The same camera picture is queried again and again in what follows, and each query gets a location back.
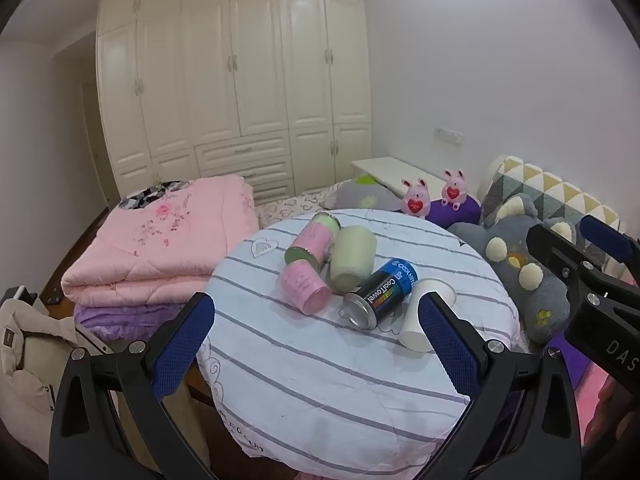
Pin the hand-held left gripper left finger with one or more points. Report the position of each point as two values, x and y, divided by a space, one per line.
184 347

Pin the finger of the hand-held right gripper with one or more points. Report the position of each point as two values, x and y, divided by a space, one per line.
555 252
607 240

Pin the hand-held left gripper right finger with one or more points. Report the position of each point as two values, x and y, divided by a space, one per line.
449 347

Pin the white paper cup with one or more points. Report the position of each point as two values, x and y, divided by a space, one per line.
411 327

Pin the pale green cup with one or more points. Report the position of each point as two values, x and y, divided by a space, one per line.
352 257

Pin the pink cup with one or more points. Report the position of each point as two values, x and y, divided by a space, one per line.
304 287

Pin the grey plush toy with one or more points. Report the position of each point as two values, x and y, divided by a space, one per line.
530 290

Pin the triangle patterned cushion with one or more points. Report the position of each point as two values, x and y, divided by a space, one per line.
545 187

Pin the folded purple blanket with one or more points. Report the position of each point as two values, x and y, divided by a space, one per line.
125 316

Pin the blue and black can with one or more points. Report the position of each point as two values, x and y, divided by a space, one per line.
382 290

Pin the purple pillow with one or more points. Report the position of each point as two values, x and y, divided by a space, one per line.
457 214

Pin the folded pink quilt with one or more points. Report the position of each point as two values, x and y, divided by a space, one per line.
160 245

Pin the pink plush toy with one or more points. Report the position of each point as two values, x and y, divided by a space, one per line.
453 189
416 199

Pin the black white checked cloth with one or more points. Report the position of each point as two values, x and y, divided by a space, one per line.
145 199

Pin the beige padded jacket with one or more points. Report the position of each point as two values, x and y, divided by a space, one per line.
30 360

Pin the pink and green can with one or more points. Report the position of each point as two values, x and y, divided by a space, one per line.
314 237

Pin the heart print bed sheet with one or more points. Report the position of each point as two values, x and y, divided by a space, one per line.
290 207

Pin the grey flower pillow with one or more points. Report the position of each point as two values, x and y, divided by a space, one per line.
360 194

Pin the white bedside table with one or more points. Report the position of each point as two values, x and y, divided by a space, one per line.
385 170

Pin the cream wardrobe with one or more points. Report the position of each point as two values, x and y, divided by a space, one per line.
225 85

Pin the white wall socket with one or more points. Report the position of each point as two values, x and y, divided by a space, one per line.
448 135

